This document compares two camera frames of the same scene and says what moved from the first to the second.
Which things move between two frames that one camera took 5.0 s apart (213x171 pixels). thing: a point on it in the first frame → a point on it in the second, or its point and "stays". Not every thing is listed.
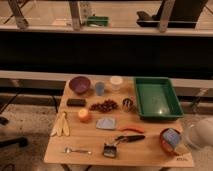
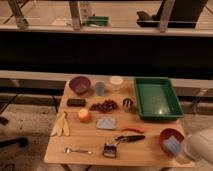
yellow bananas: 62,126 stays
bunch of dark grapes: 107,106 stays
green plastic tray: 157,98 stays
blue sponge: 172,136 → 172,144
